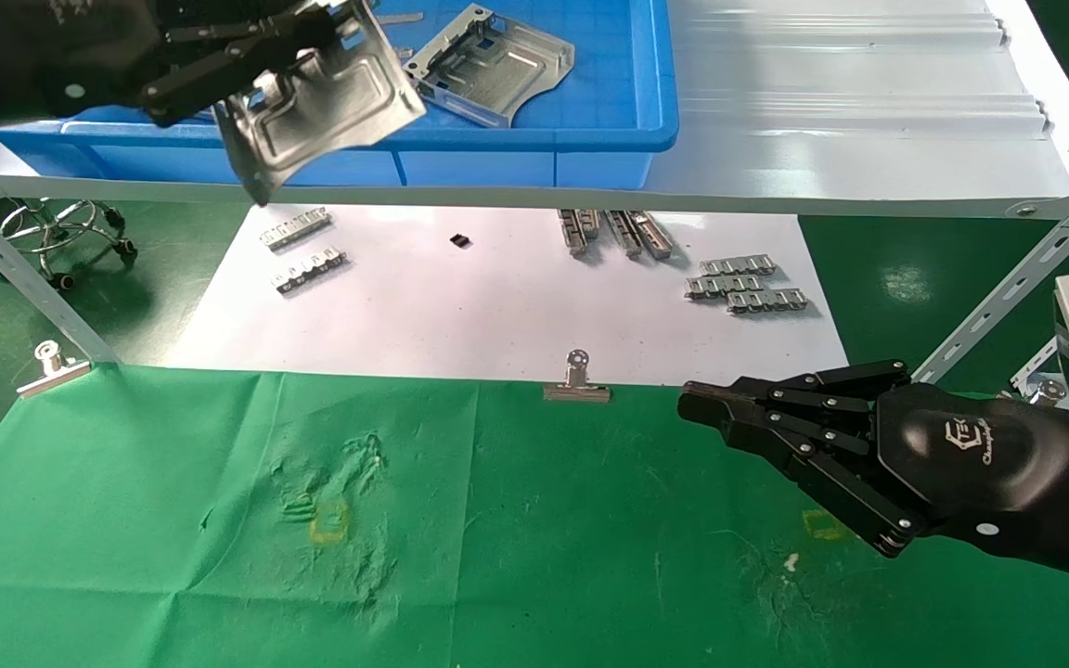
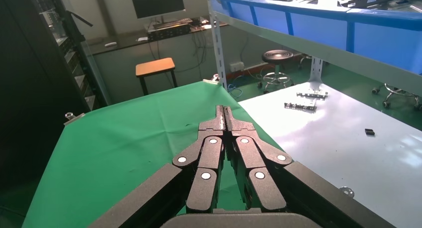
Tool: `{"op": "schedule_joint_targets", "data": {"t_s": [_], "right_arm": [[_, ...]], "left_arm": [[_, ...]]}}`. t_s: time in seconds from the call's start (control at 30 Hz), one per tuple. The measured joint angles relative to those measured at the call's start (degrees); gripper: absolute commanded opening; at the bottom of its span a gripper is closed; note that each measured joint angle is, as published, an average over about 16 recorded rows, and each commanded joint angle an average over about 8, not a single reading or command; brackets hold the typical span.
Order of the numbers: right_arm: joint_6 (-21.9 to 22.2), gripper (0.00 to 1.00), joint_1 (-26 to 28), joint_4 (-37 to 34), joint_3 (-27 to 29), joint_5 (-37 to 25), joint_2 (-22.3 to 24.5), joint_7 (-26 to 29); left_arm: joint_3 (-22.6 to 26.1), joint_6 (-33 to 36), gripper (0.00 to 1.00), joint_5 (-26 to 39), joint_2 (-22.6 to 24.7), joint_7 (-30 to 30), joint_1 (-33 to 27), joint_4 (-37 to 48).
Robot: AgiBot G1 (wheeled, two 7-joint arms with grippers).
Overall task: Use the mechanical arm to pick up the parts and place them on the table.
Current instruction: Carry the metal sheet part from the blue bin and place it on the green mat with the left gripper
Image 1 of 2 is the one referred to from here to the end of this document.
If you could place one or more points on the blue plastic bin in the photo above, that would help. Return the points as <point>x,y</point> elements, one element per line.
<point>590,93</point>

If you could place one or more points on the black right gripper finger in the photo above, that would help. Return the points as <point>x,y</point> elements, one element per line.
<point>813,390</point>
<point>831,473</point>

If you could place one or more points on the white metal rack shelf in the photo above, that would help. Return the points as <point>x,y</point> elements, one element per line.
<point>822,139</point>

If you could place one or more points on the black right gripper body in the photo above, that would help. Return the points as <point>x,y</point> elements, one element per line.
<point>971,464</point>

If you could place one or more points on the small black clip piece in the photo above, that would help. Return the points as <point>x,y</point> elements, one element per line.
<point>460,241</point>

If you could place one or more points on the green cloth mat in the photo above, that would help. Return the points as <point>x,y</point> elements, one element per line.
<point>544,538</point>

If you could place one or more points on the stamped sheet metal bracket part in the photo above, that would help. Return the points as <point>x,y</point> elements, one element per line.
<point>507,74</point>
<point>330,102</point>

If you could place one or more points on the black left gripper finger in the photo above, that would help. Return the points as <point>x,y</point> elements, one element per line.
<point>219,32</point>
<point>219,74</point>

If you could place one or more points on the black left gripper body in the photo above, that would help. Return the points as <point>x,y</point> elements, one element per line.
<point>70,56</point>

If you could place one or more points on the white paper sheet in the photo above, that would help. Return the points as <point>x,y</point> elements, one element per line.
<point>460,315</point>

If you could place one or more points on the perforated white angle brace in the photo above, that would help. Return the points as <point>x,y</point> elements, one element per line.
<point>1026,278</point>
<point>24,278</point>

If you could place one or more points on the chrome stool base with casters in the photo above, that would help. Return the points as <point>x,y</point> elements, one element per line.
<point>50,243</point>

